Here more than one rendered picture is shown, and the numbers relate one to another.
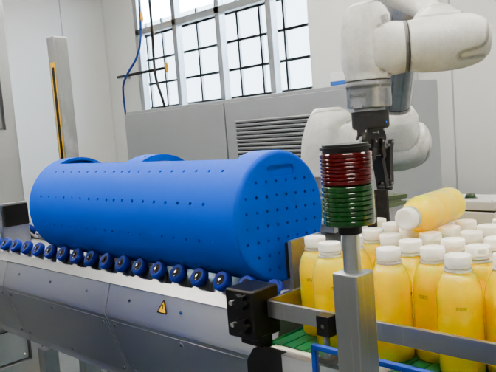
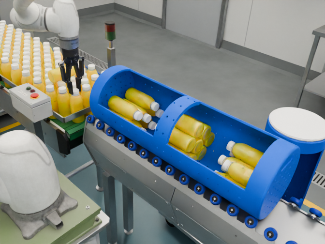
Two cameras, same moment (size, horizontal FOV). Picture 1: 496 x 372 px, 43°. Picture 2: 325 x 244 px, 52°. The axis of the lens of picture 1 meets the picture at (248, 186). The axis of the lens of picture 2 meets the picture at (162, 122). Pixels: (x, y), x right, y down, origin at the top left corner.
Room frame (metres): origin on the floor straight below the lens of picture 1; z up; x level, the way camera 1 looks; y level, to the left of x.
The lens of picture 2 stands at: (2.75, 0.07, 1.88)
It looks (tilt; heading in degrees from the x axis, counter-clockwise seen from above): 34 degrees down; 176
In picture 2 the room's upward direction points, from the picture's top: 3 degrees clockwise
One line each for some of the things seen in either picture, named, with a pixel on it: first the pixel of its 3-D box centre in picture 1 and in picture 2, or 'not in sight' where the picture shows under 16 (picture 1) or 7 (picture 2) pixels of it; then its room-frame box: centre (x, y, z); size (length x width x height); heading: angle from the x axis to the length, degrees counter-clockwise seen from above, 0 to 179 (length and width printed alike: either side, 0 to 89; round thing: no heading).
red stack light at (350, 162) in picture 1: (346, 167); (110, 27); (0.77, -0.12, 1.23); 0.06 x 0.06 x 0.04
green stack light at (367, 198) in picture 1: (348, 204); (110, 34); (0.77, -0.12, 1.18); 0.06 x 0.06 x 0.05
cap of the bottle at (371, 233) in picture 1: (373, 233); (84, 81); (1.17, -0.23, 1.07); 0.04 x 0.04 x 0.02
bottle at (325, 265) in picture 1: (333, 297); not in sight; (1.08, -0.13, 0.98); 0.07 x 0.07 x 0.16
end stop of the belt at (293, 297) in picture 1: (335, 281); (97, 105); (1.24, -0.16, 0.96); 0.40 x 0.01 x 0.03; 135
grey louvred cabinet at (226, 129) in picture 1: (263, 216); not in sight; (3.86, -0.08, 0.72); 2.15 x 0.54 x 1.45; 43
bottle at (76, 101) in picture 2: not in sight; (76, 106); (1.29, -0.26, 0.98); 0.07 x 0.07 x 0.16
